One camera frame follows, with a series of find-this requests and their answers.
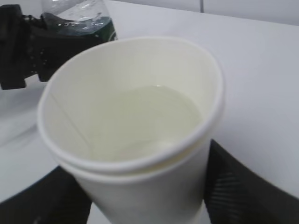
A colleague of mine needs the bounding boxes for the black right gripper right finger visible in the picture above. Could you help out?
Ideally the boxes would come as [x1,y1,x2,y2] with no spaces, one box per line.
[204,140,299,224]

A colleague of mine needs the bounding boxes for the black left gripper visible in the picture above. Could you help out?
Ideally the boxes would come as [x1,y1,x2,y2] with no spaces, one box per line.
[0,4,114,90]

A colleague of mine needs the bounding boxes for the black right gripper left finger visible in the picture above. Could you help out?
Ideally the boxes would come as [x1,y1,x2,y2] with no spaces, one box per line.
[0,167,92,224]

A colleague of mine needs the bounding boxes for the clear green-label water bottle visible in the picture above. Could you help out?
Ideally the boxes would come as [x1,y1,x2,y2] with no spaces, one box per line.
[41,0,117,42]

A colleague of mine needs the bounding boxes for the white paper cup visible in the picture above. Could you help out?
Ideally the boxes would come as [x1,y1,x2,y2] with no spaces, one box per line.
[37,37,225,224]

